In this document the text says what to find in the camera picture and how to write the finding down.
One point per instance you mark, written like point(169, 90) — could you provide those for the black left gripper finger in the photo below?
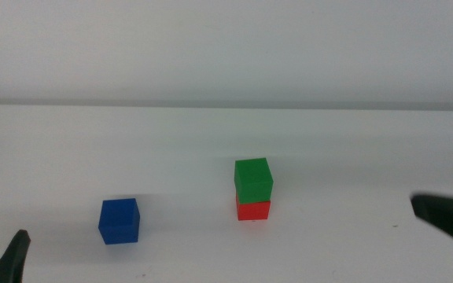
point(12, 261)

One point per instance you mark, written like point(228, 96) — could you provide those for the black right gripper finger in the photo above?
point(450, 218)

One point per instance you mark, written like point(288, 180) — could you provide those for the blue cube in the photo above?
point(119, 222)

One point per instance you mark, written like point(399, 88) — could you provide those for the green cube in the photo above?
point(253, 181)

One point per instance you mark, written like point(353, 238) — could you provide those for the red cube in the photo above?
point(252, 211)

